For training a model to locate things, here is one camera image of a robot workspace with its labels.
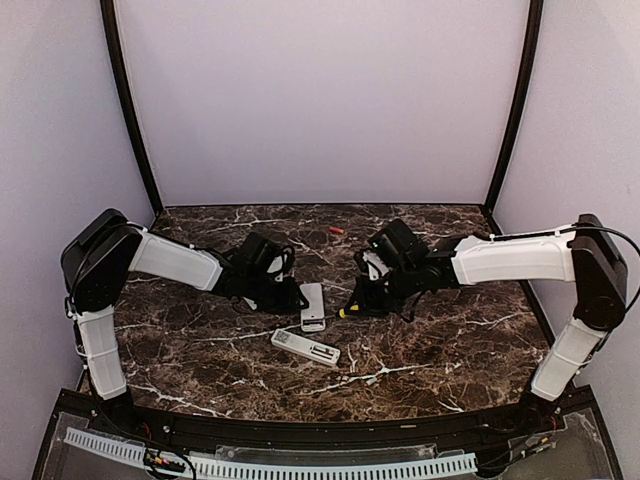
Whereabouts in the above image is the yellow handled screwdriver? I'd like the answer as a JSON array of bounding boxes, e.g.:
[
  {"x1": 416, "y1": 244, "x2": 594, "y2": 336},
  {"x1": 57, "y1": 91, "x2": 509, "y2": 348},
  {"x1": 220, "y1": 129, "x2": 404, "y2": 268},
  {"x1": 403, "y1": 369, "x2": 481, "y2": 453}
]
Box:
[{"x1": 334, "y1": 305, "x2": 362, "y2": 319}]

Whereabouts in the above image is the grey remote control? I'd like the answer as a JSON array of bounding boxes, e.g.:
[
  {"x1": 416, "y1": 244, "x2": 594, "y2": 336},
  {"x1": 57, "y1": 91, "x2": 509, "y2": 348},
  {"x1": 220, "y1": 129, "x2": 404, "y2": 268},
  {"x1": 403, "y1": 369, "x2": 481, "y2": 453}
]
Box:
[{"x1": 300, "y1": 283, "x2": 326, "y2": 333}]

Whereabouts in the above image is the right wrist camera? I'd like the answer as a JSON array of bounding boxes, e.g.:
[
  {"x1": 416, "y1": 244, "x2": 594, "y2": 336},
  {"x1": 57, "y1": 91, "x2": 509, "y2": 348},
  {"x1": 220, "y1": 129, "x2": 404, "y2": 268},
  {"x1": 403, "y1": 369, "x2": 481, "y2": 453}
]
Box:
[{"x1": 354, "y1": 249, "x2": 390, "y2": 281}]

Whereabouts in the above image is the right black frame post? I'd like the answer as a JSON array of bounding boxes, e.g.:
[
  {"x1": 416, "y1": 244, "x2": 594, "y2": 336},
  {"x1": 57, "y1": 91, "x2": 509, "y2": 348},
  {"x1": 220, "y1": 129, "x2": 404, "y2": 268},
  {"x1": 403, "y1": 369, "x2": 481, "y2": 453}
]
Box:
[{"x1": 483, "y1": 0, "x2": 544, "y2": 217}]

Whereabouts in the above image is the black front rail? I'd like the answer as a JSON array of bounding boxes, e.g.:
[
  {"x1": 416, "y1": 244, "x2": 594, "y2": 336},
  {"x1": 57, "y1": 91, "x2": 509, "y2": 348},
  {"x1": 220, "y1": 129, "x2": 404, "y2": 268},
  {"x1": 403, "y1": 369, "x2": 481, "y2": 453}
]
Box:
[{"x1": 84, "y1": 384, "x2": 596, "y2": 454}]

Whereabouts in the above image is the white slotted cable duct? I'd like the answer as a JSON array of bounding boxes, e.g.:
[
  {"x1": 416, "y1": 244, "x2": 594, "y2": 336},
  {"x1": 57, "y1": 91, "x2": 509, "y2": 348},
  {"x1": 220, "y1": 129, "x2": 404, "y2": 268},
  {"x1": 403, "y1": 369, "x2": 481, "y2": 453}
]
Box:
[{"x1": 64, "y1": 427, "x2": 477, "y2": 479}]

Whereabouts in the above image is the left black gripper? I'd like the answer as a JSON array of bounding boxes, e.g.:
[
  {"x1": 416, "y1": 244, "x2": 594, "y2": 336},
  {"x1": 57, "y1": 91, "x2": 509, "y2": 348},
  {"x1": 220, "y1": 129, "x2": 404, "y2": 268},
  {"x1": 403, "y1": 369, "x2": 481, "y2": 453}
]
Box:
[{"x1": 244, "y1": 270, "x2": 310, "y2": 315}]

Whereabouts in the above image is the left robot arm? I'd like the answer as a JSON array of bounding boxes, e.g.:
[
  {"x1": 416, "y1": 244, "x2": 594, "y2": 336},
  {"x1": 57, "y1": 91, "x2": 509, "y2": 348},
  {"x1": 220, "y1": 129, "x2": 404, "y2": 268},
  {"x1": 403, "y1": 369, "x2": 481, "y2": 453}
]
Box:
[{"x1": 61, "y1": 209, "x2": 310, "y2": 436}]

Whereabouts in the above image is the black frame post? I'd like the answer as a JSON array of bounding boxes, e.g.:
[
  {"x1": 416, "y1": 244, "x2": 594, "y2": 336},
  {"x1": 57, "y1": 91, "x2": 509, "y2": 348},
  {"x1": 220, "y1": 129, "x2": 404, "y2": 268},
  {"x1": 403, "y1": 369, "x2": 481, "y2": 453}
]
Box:
[
  {"x1": 483, "y1": 0, "x2": 544, "y2": 217},
  {"x1": 99, "y1": 0, "x2": 164, "y2": 217}
]

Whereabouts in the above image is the white slim remote control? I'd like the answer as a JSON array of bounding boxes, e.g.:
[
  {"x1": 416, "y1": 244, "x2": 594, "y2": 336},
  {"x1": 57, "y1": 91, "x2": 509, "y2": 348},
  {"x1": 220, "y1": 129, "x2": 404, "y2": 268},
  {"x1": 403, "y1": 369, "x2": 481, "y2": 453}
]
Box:
[{"x1": 270, "y1": 329, "x2": 341, "y2": 367}]

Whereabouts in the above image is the left black frame post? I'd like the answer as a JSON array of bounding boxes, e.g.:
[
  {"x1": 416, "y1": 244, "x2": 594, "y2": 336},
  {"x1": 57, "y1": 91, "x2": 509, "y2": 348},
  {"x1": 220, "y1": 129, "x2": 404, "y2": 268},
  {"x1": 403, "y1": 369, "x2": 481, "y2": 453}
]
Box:
[{"x1": 99, "y1": 0, "x2": 164, "y2": 217}]

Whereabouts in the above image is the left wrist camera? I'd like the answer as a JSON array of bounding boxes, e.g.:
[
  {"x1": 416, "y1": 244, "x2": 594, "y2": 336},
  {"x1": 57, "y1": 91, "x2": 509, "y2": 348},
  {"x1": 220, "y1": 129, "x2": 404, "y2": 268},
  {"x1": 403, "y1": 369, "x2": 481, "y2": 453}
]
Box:
[{"x1": 266, "y1": 245, "x2": 295, "y2": 282}]

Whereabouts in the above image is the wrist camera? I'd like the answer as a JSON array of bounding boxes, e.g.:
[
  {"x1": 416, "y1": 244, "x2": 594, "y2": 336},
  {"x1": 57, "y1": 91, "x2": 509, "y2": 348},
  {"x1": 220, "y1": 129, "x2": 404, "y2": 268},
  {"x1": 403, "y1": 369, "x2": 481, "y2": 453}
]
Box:
[
  {"x1": 266, "y1": 245, "x2": 295, "y2": 282},
  {"x1": 354, "y1": 249, "x2": 390, "y2": 281}
]

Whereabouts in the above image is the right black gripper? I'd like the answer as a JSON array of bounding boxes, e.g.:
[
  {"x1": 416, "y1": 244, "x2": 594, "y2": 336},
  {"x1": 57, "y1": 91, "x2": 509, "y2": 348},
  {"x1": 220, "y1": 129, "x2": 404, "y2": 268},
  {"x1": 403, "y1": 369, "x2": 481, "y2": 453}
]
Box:
[{"x1": 345, "y1": 261, "x2": 419, "y2": 317}]

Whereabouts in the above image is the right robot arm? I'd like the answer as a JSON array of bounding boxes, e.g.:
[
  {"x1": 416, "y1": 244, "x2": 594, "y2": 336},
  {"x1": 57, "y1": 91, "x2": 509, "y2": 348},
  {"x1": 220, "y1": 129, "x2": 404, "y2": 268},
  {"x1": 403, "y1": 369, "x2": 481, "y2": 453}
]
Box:
[{"x1": 337, "y1": 214, "x2": 639, "y2": 434}]

